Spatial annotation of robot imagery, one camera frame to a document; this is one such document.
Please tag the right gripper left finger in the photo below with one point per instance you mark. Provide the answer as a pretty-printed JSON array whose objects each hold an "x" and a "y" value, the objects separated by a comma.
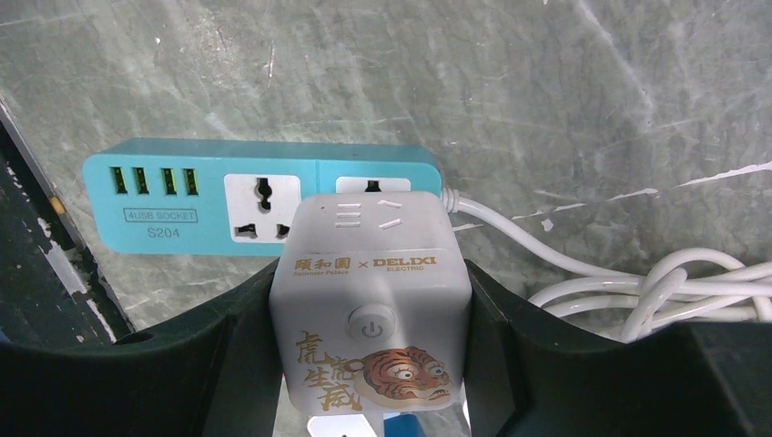
[{"x": 213, "y": 370}]

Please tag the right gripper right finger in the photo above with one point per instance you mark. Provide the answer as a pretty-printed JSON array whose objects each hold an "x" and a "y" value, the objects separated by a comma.
[{"x": 528, "y": 373}]

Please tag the small white charger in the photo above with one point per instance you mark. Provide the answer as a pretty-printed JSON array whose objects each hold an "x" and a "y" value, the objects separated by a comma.
[{"x": 351, "y": 425}]

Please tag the blue cube adapter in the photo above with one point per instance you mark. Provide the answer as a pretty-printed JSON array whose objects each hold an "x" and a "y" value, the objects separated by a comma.
[{"x": 403, "y": 425}]

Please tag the white cube socket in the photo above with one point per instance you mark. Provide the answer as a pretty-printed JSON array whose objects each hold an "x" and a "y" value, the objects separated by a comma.
[{"x": 370, "y": 304}]

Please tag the teal power strip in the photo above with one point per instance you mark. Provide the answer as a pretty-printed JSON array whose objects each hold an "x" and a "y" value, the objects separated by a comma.
[{"x": 237, "y": 198}]

